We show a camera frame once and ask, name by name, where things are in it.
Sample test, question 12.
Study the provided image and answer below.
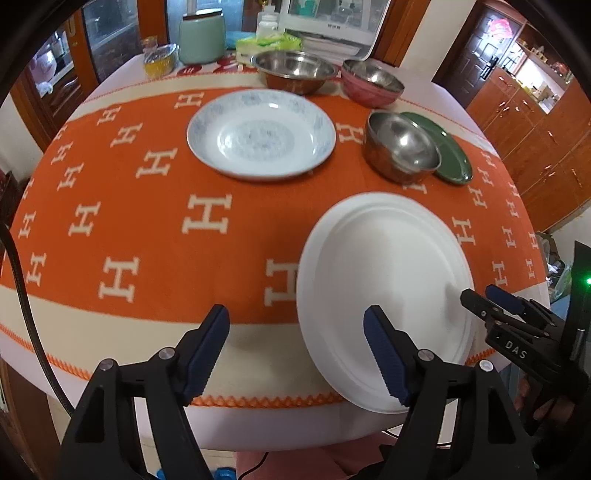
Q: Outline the orange patterned blanket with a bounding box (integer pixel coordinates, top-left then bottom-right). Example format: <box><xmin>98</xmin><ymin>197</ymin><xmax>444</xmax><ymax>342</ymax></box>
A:
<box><xmin>0</xmin><ymin>69</ymin><xmax>552</xmax><ymax>411</ymax></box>

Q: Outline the small steel bowl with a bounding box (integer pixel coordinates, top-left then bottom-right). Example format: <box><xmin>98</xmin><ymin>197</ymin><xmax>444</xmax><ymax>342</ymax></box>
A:
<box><xmin>362</xmin><ymin>111</ymin><xmax>441</xmax><ymax>183</ymax></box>

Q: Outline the wooden wall cabinet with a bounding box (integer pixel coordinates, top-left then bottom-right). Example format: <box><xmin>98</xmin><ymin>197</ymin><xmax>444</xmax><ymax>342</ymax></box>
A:
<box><xmin>466</xmin><ymin>28</ymin><xmax>591</xmax><ymax>232</ymax></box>

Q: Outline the red and white printed mat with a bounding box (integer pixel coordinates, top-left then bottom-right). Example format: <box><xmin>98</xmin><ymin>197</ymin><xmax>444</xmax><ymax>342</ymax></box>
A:
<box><xmin>178</xmin><ymin>55</ymin><xmax>264</xmax><ymax>77</ymax></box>

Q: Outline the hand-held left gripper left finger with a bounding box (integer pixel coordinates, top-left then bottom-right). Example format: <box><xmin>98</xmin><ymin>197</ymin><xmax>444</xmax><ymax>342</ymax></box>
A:
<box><xmin>58</xmin><ymin>305</ymin><xmax>230</xmax><ymax>480</ymax></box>

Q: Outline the mint green appliance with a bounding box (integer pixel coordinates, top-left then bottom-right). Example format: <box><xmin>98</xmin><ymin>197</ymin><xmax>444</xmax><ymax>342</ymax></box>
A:
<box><xmin>178</xmin><ymin>11</ymin><xmax>227</xmax><ymax>64</ymax></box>

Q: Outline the green plate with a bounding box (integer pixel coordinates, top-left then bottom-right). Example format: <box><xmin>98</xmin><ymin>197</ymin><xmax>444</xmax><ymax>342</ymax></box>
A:
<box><xmin>399</xmin><ymin>111</ymin><xmax>474</xmax><ymax>186</ymax></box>

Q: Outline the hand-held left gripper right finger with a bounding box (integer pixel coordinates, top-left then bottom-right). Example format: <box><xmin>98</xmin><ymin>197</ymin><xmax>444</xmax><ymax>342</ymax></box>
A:
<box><xmin>363</xmin><ymin>305</ymin><xmax>539</xmax><ymax>480</ymax></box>

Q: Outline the green tissue pack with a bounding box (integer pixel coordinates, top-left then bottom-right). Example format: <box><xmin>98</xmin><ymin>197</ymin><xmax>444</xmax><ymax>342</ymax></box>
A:
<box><xmin>235</xmin><ymin>32</ymin><xmax>303</xmax><ymax>63</ymax></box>

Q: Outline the white plastic bottle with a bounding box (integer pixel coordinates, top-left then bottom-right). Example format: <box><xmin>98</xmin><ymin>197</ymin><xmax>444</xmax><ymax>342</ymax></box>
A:
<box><xmin>256</xmin><ymin>13</ymin><xmax>281</xmax><ymax>40</ymax></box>

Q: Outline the black cable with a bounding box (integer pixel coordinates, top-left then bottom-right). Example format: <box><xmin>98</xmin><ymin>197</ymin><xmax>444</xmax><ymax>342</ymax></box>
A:
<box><xmin>0</xmin><ymin>226</ymin><xmax>75</xmax><ymax>416</ymax></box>

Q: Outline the pink steel bowl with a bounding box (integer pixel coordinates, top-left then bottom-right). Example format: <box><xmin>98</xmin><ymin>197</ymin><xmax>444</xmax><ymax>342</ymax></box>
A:
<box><xmin>341</xmin><ymin>58</ymin><xmax>406</xmax><ymax>109</ymax></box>

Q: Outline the large steel bowl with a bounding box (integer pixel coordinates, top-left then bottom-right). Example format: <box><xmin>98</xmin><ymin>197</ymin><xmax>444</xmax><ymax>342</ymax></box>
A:
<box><xmin>250</xmin><ymin>50</ymin><xmax>340</xmax><ymax>95</ymax></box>

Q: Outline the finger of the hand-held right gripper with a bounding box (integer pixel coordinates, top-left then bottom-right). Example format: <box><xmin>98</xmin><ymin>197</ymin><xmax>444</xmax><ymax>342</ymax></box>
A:
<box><xmin>460</xmin><ymin>289</ymin><xmax>502</xmax><ymax>326</ymax></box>
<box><xmin>485</xmin><ymin>284</ymin><xmax>555</xmax><ymax>329</ymax></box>

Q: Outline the glass jar with yellow contents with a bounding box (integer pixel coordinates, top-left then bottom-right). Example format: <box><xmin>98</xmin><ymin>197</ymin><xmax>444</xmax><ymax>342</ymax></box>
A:
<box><xmin>141</xmin><ymin>37</ymin><xmax>178</xmax><ymax>79</ymax></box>

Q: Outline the white countertop appliance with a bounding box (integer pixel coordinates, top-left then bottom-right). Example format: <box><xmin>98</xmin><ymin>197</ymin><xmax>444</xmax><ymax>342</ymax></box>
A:
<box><xmin>279</xmin><ymin>0</ymin><xmax>393</xmax><ymax>61</ymax></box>

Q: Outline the dark wooden door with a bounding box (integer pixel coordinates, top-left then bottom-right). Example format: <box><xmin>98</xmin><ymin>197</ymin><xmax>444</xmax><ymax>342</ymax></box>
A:
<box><xmin>455</xmin><ymin>14</ymin><xmax>522</xmax><ymax>84</ymax></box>

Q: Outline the blue patterned white plate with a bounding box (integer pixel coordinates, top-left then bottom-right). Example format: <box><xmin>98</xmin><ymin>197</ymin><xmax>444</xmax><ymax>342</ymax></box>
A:
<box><xmin>186</xmin><ymin>89</ymin><xmax>337</xmax><ymax>181</ymax></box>

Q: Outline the person's right hand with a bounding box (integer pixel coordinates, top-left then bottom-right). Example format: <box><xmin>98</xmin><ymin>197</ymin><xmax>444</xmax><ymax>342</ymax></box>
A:
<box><xmin>519</xmin><ymin>381</ymin><xmax>578</xmax><ymax>437</ymax></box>

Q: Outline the wooden display cabinet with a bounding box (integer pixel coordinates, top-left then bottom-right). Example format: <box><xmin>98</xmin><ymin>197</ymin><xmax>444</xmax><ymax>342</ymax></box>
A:
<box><xmin>9</xmin><ymin>9</ymin><xmax>144</xmax><ymax>139</ymax></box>

